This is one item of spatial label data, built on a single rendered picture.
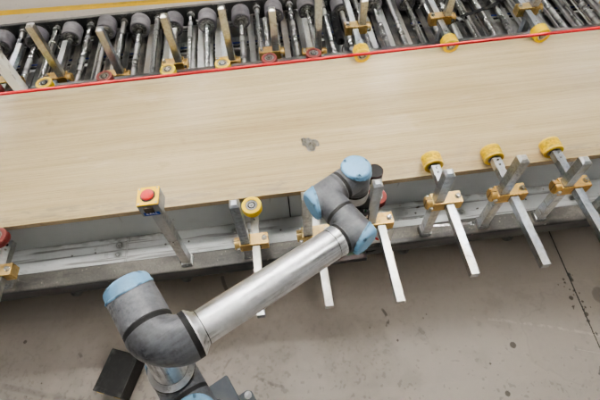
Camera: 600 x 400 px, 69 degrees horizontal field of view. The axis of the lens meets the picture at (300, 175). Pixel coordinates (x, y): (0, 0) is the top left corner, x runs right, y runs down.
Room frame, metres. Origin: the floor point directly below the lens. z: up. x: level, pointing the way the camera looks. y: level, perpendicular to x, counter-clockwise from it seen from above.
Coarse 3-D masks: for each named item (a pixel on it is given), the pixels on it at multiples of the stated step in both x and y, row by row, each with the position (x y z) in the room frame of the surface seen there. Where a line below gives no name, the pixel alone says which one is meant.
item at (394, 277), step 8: (384, 232) 0.76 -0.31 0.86; (384, 240) 0.73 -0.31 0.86; (384, 248) 0.70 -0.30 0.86; (384, 256) 0.67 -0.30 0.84; (392, 256) 0.66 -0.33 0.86; (392, 264) 0.63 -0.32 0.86; (392, 272) 0.60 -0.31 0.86; (392, 280) 0.57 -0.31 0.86; (392, 288) 0.55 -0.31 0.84; (400, 288) 0.54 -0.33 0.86; (400, 296) 0.51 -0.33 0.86
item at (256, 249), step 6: (258, 216) 0.90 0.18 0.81; (252, 222) 0.87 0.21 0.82; (258, 222) 0.87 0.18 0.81; (252, 228) 0.84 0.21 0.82; (258, 228) 0.84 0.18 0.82; (258, 246) 0.76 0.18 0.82; (258, 252) 0.74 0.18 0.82; (258, 258) 0.71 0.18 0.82; (258, 264) 0.68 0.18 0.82; (258, 270) 0.66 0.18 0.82; (258, 312) 0.50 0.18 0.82; (264, 312) 0.50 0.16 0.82
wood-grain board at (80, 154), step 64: (320, 64) 1.70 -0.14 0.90; (384, 64) 1.67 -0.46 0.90; (448, 64) 1.64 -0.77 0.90; (512, 64) 1.61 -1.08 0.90; (576, 64) 1.58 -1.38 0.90; (0, 128) 1.41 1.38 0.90; (64, 128) 1.39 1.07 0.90; (128, 128) 1.36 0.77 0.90; (192, 128) 1.33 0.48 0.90; (256, 128) 1.31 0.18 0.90; (320, 128) 1.28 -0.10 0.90; (384, 128) 1.26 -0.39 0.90; (448, 128) 1.24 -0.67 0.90; (512, 128) 1.21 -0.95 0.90; (576, 128) 1.19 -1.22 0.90; (0, 192) 1.05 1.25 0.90; (64, 192) 1.03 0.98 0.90; (128, 192) 1.00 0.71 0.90; (192, 192) 0.98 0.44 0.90; (256, 192) 0.96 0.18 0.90
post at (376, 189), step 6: (372, 180) 0.83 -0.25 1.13; (378, 180) 0.82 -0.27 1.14; (372, 186) 0.81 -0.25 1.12; (378, 186) 0.81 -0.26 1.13; (372, 192) 0.80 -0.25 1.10; (378, 192) 0.80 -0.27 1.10; (372, 198) 0.80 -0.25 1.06; (378, 198) 0.80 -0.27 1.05; (372, 204) 0.80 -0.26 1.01; (378, 204) 0.80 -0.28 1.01; (372, 210) 0.80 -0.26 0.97; (378, 210) 0.80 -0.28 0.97; (366, 216) 0.82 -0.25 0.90; (372, 216) 0.80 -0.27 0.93; (372, 222) 0.80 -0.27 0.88
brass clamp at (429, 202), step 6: (450, 192) 0.86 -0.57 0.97; (456, 192) 0.86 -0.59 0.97; (426, 198) 0.84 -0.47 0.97; (432, 198) 0.84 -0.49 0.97; (450, 198) 0.83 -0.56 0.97; (456, 198) 0.83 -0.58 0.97; (426, 204) 0.82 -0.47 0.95; (432, 204) 0.82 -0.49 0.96; (438, 204) 0.81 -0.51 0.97; (444, 204) 0.81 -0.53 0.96; (456, 204) 0.82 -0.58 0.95; (432, 210) 0.81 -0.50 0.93; (438, 210) 0.81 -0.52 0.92
